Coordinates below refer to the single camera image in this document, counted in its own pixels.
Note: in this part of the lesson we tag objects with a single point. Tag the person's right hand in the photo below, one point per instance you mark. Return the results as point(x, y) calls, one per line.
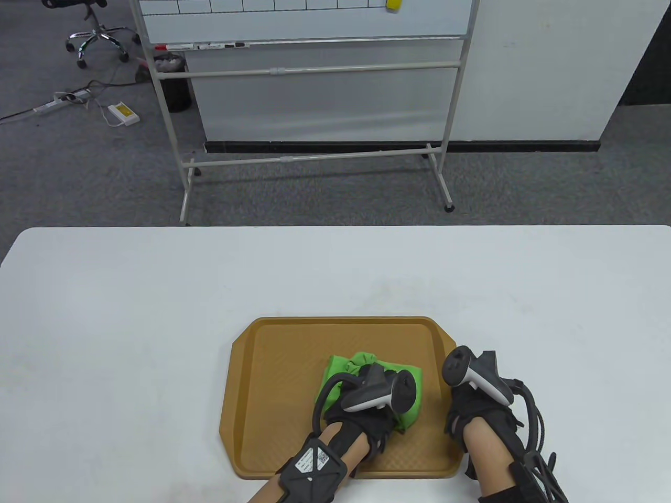
point(472, 408)

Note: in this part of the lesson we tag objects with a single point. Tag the person's left hand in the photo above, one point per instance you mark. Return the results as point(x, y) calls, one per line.
point(369, 421)

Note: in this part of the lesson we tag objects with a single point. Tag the green cloth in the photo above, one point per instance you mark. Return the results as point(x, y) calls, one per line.
point(343, 365)

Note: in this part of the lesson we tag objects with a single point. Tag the person's left forearm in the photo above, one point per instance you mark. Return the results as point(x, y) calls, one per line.
point(326, 436)

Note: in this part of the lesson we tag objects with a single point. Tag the person's right forearm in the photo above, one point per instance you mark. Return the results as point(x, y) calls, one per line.
point(487, 456)

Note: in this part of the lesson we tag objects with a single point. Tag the grey left hand controller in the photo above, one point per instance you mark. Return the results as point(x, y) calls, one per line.
point(375, 398)

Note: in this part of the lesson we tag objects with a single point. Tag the grey hand controller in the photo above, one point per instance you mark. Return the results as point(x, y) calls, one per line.
point(375, 398)
point(485, 380)

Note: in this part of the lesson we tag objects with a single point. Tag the grey right hand controller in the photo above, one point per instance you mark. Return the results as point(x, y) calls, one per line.
point(485, 380)

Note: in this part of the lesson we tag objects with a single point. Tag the brown plastic tray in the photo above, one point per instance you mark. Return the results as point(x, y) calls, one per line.
point(272, 377)

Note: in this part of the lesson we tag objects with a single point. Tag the black trash bin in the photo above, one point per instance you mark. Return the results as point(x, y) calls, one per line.
point(177, 86)

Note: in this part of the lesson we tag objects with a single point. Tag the white box with yellow label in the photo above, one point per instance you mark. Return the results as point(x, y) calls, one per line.
point(124, 113)

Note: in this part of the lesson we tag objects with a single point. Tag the black whiteboard marker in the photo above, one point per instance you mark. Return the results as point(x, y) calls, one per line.
point(223, 45)

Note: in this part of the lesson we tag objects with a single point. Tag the white rolling whiteboard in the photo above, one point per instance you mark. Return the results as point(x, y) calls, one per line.
point(314, 18)

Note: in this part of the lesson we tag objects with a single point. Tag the yellow whiteboard magnet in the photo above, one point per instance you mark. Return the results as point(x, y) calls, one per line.
point(393, 4)

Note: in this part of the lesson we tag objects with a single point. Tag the red whiteboard marker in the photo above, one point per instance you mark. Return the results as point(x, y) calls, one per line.
point(175, 47)

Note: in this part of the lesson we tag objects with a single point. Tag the white power strip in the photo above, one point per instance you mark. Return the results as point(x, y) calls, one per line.
point(60, 101)

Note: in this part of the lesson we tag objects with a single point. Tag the black office chair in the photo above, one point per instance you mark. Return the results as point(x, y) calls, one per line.
point(97, 36)

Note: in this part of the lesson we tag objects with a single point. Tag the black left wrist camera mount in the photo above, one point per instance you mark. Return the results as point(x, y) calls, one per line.
point(312, 471)

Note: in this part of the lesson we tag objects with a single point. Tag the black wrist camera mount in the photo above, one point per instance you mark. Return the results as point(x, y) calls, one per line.
point(537, 479)
point(312, 471)

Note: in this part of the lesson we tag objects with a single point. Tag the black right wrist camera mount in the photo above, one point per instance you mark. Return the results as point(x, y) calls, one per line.
point(537, 479)

